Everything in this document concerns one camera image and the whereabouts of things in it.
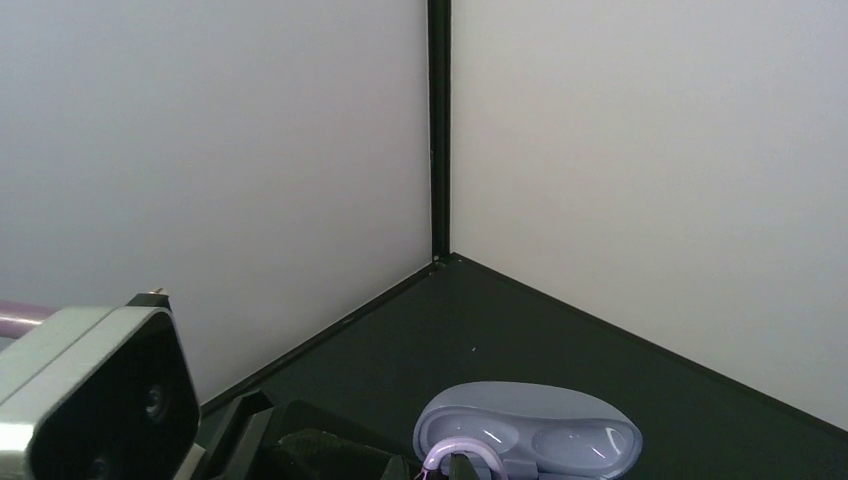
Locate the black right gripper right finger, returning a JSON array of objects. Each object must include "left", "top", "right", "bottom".
[{"left": 449, "top": 454, "right": 489, "bottom": 480}]

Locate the lilac earbud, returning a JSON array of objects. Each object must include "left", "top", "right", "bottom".
[{"left": 415, "top": 437, "right": 508, "bottom": 480}]

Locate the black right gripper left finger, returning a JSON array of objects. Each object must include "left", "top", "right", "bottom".
[{"left": 380, "top": 455, "right": 412, "bottom": 480}]

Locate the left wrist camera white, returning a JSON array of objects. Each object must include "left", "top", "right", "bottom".
[{"left": 1, "top": 290, "right": 202, "bottom": 479}]

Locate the lilac earbud charging case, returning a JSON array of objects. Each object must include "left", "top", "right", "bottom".
[{"left": 412, "top": 381, "right": 643, "bottom": 479}]

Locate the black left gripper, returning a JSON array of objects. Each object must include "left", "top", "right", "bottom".
[{"left": 192, "top": 390, "right": 398, "bottom": 479}]

